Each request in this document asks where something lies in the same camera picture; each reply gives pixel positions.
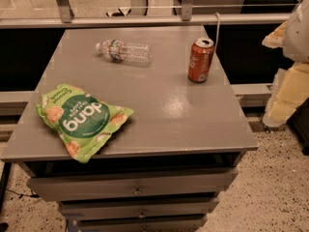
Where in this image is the grey metal railing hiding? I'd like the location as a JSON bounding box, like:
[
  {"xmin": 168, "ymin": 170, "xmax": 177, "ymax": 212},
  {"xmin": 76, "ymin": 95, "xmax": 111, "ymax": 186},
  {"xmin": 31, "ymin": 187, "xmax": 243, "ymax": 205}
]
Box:
[{"xmin": 0, "ymin": 0, "xmax": 304, "ymax": 29}]

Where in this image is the white cable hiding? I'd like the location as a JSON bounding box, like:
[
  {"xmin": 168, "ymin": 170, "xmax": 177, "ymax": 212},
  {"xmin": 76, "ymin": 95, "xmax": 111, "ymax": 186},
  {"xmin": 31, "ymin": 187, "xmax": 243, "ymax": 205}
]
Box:
[{"xmin": 213, "ymin": 12, "xmax": 222, "ymax": 51}]

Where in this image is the green Dang chips bag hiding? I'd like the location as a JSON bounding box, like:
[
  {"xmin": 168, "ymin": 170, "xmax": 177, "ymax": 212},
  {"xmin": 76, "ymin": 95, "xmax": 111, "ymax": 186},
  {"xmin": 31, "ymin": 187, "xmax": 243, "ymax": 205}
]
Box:
[{"xmin": 36, "ymin": 84, "xmax": 134, "ymax": 163}]

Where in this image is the grey drawer cabinet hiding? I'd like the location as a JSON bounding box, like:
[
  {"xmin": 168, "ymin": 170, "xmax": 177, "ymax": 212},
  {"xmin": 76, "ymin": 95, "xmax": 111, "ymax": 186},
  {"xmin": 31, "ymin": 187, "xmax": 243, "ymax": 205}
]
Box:
[{"xmin": 2, "ymin": 26, "xmax": 257, "ymax": 232}]

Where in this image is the clear plastic water bottle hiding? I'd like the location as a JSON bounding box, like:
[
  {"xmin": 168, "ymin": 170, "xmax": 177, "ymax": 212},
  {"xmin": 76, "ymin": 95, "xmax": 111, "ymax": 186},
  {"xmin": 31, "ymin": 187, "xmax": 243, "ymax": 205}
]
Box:
[{"xmin": 96, "ymin": 40, "xmax": 152, "ymax": 64}]

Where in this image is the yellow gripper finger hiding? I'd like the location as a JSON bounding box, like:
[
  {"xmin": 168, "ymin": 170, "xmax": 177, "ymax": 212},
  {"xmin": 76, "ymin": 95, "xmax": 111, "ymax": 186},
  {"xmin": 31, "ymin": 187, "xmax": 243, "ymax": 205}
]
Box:
[
  {"xmin": 263, "ymin": 63, "xmax": 309, "ymax": 128},
  {"xmin": 262, "ymin": 22, "xmax": 287, "ymax": 48}
]

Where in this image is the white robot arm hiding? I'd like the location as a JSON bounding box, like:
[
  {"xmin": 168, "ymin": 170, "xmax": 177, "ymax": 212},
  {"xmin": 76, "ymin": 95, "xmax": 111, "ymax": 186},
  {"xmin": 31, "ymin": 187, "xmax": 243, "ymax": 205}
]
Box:
[{"xmin": 262, "ymin": 0, "xmax": 309, "ymax": 128}]

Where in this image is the orange soda can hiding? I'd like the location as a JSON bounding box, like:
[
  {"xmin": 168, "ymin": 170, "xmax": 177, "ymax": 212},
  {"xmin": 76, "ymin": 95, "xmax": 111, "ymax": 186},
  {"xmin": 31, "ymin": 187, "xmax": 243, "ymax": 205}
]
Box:
[{"xmin": 187, "ymin": 37, "xmax": 214, "ymax": 83}]

